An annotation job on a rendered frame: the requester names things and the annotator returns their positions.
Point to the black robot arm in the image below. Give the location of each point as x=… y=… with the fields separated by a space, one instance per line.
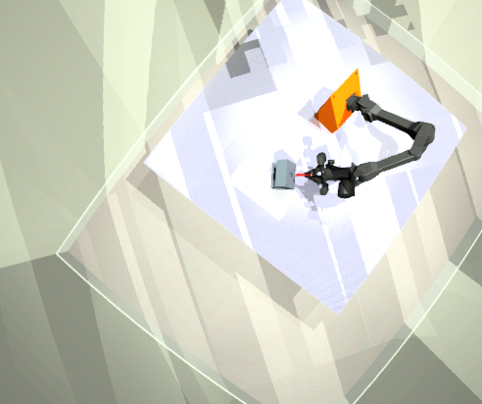
x=422 y=133

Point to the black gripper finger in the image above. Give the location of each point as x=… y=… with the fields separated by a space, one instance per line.
x=314 y=178
x=312 y=171

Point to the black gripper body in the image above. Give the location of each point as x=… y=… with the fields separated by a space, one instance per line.
x=326 y=173

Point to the grey sloped panel with hole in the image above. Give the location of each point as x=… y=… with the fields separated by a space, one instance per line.
x=283 y=174

